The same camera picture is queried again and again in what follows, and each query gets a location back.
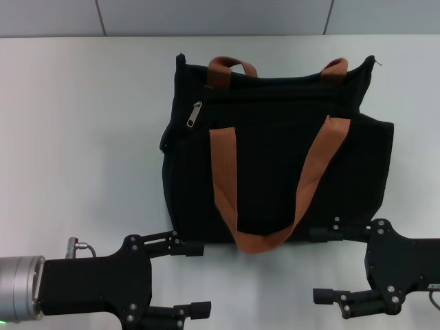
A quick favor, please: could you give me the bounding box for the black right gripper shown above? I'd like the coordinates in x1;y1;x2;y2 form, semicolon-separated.
309;216;440;319

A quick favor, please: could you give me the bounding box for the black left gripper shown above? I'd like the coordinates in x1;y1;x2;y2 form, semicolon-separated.
37;230;212;330

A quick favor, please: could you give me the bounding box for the black bag with brown handles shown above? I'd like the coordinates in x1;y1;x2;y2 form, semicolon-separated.
159;53;395;255

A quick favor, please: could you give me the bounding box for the silver zipper pull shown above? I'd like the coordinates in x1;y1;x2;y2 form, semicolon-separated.
186;100;204;129

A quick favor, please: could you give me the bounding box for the grey left gripper cable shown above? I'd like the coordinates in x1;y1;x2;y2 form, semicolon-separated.
67;236;100;259

